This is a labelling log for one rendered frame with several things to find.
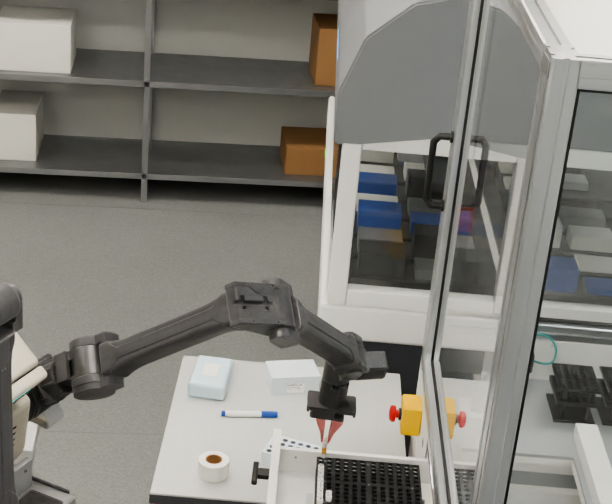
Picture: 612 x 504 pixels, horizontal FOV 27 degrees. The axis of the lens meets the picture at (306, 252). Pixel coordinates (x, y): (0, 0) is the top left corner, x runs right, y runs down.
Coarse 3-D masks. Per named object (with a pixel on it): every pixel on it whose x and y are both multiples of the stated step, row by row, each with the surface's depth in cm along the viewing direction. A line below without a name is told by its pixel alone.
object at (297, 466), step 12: (288, 456) 274; (300, 456) 274; (312, 456) 274; (336, 456) 274; (348, 456) 274; (360, 456) 274; (372, 456) 274; (384, 456) 274; (396, 456) 274; (288, 468) 276; (300, 468) 275; (312, 468) 275; (372, 468) 275; (420, 468) 274; (288, 480) 273; (300, 480) 273; (312, 480) 274; (288, 492) 269; (300, 492) 269; (312, 492) 270
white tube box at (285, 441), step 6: (282, 438) 295; (288, 438) 295; (270, 444) 292; (282, 444) 293; (288, 444) 293; (294, 444) 293; (300, 444) 294; (306, 444) 293; (312, 444) 293; (264, 450) 290; (270, 450) 290; (264, 456) 289; (270, 456) 288; (264, 462) 290
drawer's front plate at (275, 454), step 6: (276, 432) 273; (276, 438) 271; (276, 444) 269; (276, 450) 267; (276, 456) 265; (270, 462) 263; (276, 462) 263; (270, 468) 261; (276, 468) 261; (270, 474) 259; (276, 474) 259; (270, 480) 257; (276, 480) 257; (270, 486) 255; (276, 486) 255; (270, 492) 253; (270, 498) 251
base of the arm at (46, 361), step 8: (40, 360) 237; (48, 360) 234; (48, 368) 229; (48, 376) 229; (40, 384) 230; (48, 384) 229; (56, 384) 229; (40, 392) 230; (48, 392) 230; (56, 392) 230; (64, 392) 230; (72, 392) 232; (40, 400) 231; (48, 400) 231; (56, 400) 232
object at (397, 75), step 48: (384, 0) 324; (432, 0) 301; (384, 48) 305; (432, 48) 305; (336, 96) 329; (384, 96) 310; (432, 96) 310; (384, 144) 316; (336, 240) 327; (336, 288) 333; (384, 336) 339
